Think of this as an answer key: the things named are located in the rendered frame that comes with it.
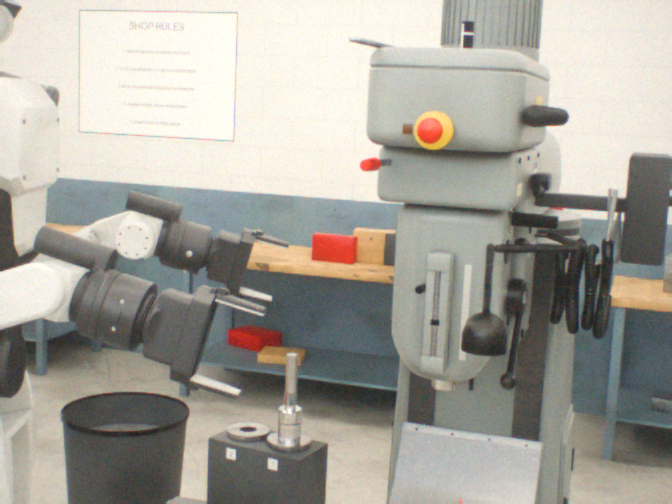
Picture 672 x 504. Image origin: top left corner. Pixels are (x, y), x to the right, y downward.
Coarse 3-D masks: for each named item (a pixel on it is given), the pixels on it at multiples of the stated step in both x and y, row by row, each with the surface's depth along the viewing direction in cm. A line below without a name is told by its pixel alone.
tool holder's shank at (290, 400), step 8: (288, 360) 192; (296, 360) 193; (288, 368) 193; (296, 368) 193; (288, 376) 193; (296, 376) 193; (288, 384) 193; (296, 384) 194; (288, 392) 193; (296, 392) 194; (288, 400) 193; (296, 400) 194; (288, 408) 194
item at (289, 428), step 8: (280, 416) 194; (296, 416) 193; (280, 424) 194; (288, 424) 193; (296, 424) 194; (280, 432) 194; (288, 432) 193; (296, 432) 194; (280, 440) 194; (288, 440) 194; (296, 440) 194
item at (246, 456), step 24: (240, 432) 198; (264, 432) 199; (216, 456) 198; (240, 456) 195; (264, 456) 192; (288, 456) 190; (312, 456) 193; (216, 480) 198; (240, 480) 196; (264, 480) 193; (288, 480) 190; (312, 480) 194
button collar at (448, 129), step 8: (432, 112) 150; (440, 112) 150; (440, 120) 150; (448, 120) 150; (416, 128) 151; (448, 128) 150; (416, 136) 151; (448, 136) 150; (424, 144) 151; (432, 144) 151; (440, 144) 150
